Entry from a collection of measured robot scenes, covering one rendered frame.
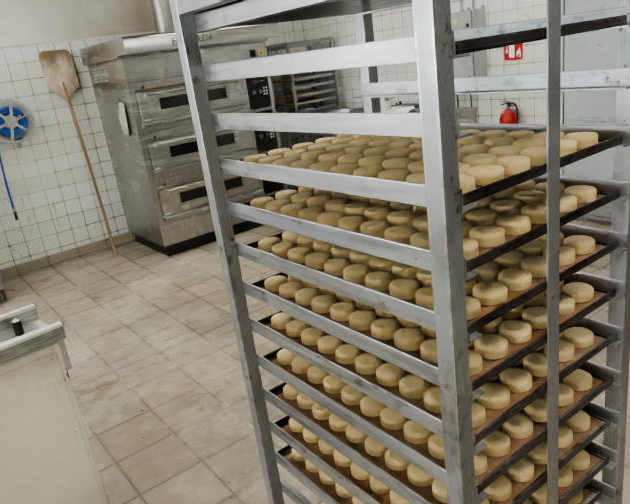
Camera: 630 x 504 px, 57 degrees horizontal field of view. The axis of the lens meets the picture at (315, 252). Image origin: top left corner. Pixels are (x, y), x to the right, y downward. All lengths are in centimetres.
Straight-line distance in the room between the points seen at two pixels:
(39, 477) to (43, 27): 476
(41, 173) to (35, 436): 427
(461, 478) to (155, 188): 497
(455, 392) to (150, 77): 502
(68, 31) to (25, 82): 65
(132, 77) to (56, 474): 382
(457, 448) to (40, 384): 172
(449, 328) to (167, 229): 507
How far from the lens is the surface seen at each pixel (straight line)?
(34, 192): 637
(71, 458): 248
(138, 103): 554
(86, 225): 653
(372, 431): 107
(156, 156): 558
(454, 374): 80
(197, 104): 118
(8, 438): 236
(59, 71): 636
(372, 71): 144
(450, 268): 73
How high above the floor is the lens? 170
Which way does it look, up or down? 19 degrees down
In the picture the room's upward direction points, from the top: 8 degrees counter-clockwise
